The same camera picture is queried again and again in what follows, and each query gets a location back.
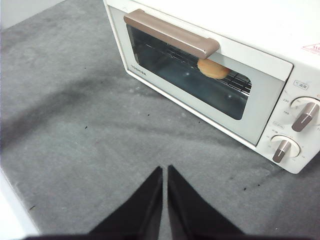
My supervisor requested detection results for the golden brown bread roll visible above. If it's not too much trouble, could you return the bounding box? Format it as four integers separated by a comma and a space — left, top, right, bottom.
197, 58, 230, 80

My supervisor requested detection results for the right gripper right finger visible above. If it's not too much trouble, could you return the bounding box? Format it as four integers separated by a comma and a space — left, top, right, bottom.
166, 164, 247, 236

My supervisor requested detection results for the beige oven timer knob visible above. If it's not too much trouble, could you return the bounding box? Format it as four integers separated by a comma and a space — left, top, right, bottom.
271, 134, 301, 165

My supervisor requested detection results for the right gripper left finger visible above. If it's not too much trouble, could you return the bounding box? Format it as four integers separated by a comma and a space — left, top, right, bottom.
87, 166, 164, 236

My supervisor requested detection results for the metal wire oven rack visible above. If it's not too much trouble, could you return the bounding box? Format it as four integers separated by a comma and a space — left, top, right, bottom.
142, 43, 253, 97

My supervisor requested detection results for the white Toshiba toaster oven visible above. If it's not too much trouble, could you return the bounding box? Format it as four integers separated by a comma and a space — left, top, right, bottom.
102, 0, 320, 175

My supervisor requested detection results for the red warning sticker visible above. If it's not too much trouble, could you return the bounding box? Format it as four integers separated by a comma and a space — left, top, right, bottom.
301, 43, 320, 55

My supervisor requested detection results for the beige oven temperature knob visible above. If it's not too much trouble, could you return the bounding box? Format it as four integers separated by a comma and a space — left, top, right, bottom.
291, 96, 320, 133

